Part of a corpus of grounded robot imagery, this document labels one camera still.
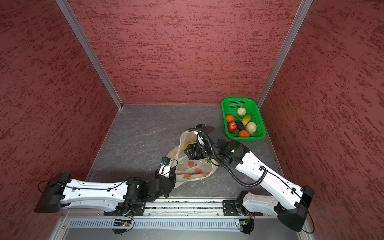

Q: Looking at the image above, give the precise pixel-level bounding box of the red apple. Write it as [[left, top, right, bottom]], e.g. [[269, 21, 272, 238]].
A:
[[227, 122, 238, 133]]

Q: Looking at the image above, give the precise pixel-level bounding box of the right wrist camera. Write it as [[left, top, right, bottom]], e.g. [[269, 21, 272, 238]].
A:
[[196, 124, 215, 143]]

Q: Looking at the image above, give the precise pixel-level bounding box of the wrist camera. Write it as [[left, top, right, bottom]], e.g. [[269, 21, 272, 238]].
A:
[[196, 124, 215, 143], [158, 157, 171, 178]]

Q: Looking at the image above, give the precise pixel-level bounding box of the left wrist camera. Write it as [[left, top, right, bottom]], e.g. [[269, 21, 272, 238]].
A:
[[158, 157, 171, 178]]

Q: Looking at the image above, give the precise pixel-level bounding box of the green plastic basket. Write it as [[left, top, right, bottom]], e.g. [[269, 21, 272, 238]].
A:
[[221, 98, 266, 142]]

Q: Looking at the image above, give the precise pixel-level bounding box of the small orange tangerine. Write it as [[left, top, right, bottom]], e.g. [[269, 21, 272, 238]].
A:
[[226, 115, 234, 123]]

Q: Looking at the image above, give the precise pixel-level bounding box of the left aluminium corner post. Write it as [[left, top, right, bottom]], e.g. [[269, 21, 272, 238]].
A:
[[56, 0, 124, 111]]

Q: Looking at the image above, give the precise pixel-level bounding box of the printed translucent plastic bag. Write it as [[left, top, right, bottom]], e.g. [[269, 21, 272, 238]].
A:
[[167, 131, 218, 188]]

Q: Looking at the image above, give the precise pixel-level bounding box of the aluminium corner post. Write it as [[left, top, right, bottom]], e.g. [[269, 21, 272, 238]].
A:
[[56, 0, 124, 111], [257, 0, 313, 110]]

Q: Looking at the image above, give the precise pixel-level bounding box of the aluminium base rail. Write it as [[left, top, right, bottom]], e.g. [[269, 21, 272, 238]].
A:
[[62, 196, 301, 218]]

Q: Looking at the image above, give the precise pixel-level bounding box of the yellow green mango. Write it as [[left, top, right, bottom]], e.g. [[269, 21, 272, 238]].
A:
[[241, 114, 252, 126]]

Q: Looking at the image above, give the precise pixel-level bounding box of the right aluminium corner post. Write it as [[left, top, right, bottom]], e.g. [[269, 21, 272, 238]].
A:
[[257, 0, 313, 110]]

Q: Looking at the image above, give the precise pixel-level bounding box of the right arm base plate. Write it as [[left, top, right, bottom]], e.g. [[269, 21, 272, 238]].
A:
[[222, 200, 250, 217]]

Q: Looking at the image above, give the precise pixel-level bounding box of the large orange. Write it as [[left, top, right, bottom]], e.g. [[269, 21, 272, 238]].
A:
[[238, 130, 250, 138]]

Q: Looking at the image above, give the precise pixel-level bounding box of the dark avocado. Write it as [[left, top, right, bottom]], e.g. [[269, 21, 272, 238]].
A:
[[235, 120, 246, 131]]

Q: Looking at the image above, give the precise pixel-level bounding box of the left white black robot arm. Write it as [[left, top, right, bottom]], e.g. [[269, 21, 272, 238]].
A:
[[34, 166, 177, 216]]

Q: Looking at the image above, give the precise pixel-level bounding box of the beige bumpy round fruit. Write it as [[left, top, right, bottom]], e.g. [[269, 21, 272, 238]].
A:
[[246, 122, 257, 135]]

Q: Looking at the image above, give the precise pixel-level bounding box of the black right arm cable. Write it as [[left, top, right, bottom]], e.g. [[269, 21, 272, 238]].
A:
[[187, 127, 268, 188]]

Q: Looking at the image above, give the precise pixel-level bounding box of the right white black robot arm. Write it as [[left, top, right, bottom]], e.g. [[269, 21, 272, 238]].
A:
[[184, 140, 315, 232]]

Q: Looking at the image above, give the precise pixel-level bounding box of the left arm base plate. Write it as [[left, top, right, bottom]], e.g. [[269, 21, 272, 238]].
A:
[[103, 201, 146, 218]]

